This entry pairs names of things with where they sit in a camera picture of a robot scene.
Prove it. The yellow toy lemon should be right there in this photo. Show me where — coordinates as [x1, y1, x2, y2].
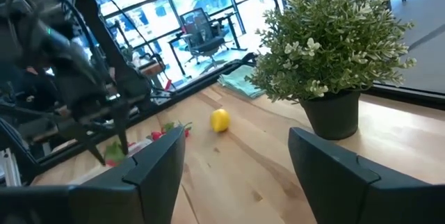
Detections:
[210, 109, 231, 134]

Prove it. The small red toy strawberry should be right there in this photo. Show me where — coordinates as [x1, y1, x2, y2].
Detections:
[103, 141, 127, 168]

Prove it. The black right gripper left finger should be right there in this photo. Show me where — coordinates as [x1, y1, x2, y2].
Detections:
[0, 126, 186, 224]

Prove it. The large red toy strawberry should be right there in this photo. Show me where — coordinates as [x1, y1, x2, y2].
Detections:
[163, 121, 193, 138]

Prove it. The green plant in black pot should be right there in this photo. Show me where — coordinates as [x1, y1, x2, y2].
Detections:
[245, 0, 417, 141]

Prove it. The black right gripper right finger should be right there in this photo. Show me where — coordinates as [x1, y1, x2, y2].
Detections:
[287, 126, 445, 224]

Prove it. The black office chair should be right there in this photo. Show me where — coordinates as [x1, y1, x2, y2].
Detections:
[179, 7, 231, 75]

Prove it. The folded teal cloth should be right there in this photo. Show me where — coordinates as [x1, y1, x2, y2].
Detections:
[217, 64, 267, 99]

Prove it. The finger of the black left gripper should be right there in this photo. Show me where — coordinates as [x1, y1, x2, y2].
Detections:
[57, 119, 107, 167]
[110, 99, 132, 156]

